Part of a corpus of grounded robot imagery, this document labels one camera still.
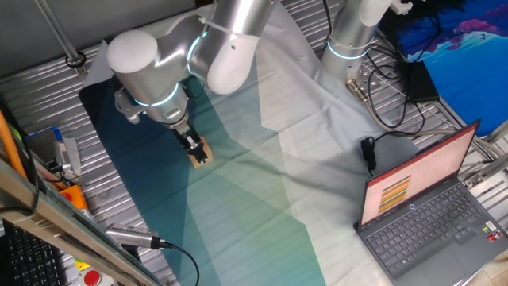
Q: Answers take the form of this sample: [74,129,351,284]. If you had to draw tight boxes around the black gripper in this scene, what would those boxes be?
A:
[169,120,210,165]

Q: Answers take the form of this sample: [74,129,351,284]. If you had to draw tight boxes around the small wooden block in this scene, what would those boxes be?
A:
[188,135,214,170]

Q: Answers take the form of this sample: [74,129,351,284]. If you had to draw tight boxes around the blue green white tablecloth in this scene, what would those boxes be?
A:
[79,0,421,286]

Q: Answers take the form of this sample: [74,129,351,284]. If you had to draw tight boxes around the orange box red button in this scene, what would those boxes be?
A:
[58,184,90,212]

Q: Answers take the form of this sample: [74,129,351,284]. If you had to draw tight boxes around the yellow box green button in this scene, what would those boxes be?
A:
[73,257,93,272]

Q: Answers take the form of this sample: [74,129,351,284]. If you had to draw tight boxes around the grey box red button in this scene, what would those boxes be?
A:
[77,268,118,286]

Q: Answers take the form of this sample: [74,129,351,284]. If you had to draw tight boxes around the thin metal rod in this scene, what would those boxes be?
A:
[33,0,89,77]

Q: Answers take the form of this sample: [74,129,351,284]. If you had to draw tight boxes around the orange tube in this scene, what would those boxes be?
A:
[0,110,29,180]

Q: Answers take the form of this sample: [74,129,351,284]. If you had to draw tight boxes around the black keyboard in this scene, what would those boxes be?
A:
[0,220,71,286]

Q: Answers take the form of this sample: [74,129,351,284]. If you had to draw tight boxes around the black power brick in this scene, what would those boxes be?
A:
[403,60,441,105]

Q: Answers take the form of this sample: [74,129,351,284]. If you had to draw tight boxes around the grey laptop computer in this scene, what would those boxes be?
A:
[352,118,508,286]

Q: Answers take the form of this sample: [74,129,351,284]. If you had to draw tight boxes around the blue pink printed poster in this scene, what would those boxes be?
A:
[379,0,508,138]

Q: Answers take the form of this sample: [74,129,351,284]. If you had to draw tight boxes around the aluminium corner profile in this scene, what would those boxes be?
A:
[460,118,508,223]

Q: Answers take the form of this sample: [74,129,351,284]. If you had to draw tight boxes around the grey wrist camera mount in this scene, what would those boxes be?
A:
[114,87,144,125]

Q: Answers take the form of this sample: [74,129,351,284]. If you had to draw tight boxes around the silver ribbed depth camera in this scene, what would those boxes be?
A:
[104,222,164,251]

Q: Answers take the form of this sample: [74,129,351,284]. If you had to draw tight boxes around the black usb camera cable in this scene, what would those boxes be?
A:
[152,238,202,286]

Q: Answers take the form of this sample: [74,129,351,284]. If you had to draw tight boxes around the aluminium frame bar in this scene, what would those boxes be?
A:
[0,157,166,286]

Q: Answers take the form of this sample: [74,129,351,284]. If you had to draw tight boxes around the black cable ring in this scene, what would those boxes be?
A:
[64,50,87,69]

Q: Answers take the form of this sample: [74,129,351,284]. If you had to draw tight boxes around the black laptop charger cable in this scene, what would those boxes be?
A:
[359,101,428,178]

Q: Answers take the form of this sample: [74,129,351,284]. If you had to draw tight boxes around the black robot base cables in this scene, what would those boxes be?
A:
[363,33,412,130]

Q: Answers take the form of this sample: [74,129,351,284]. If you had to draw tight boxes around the grey robot power cable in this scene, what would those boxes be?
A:
[363,85,508,160]

